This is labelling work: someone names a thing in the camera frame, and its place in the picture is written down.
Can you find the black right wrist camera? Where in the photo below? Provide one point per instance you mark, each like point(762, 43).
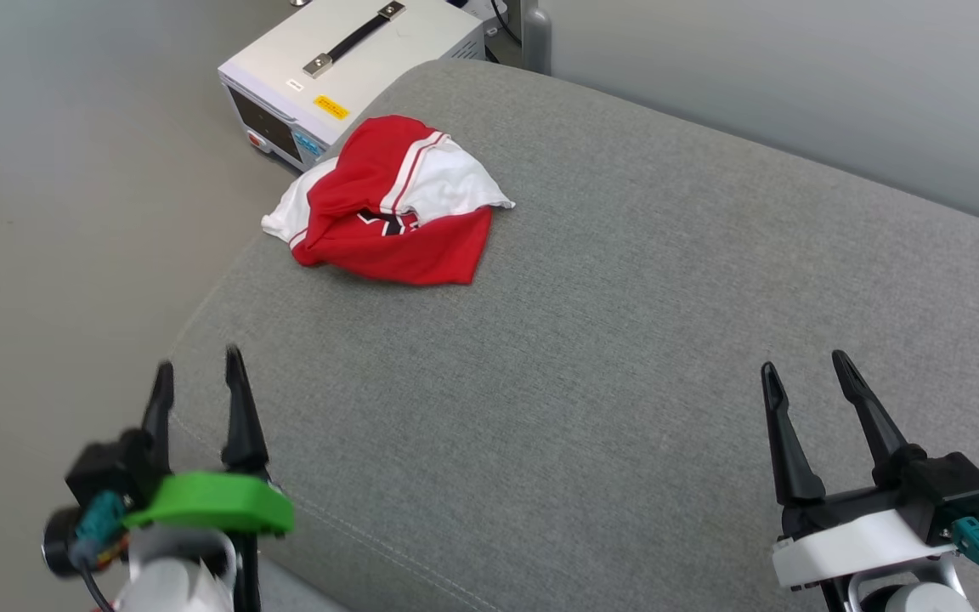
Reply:
point(957, 493)

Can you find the red white basketball jersey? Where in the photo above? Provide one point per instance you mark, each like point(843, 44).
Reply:
point(387, 246)

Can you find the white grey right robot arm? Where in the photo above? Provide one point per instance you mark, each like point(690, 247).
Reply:
point(906, 595)

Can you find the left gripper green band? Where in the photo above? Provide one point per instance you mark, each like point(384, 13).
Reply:
point(209, 506)

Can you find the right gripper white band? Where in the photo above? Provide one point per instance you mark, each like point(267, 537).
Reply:
point(855, 540)

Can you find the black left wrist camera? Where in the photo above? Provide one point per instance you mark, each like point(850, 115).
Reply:
point(107, 467)

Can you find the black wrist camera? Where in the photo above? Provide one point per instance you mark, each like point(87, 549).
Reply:
point(957, 493)
point(107, 467)

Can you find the white partition screen grey frame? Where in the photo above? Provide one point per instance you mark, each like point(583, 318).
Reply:
point(795, 85)

